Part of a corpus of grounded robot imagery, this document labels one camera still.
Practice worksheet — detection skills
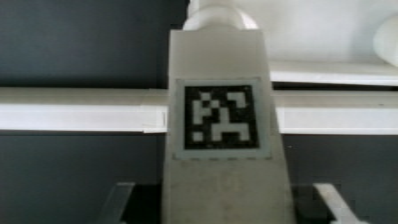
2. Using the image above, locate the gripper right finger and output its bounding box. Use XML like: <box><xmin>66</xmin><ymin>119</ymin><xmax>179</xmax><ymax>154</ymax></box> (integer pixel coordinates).
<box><xmin>313</xmin><ymin>183</ymin><xmax>370</xmax><ymax>224</ymax></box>

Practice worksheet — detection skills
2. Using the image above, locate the white square table top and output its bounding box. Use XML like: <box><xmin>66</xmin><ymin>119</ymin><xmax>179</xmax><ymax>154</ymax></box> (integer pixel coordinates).
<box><xmin>185</xmin><ymin>0</ymin><xmax>398</xmax><ymax>86</ymax></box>

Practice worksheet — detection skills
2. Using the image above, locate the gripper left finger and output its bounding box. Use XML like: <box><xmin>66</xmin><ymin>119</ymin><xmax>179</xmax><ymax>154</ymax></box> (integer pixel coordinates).
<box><xmin>96</xmin><ymin>182</ymin><xmax>135</xmax><ymax>224</ymax></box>

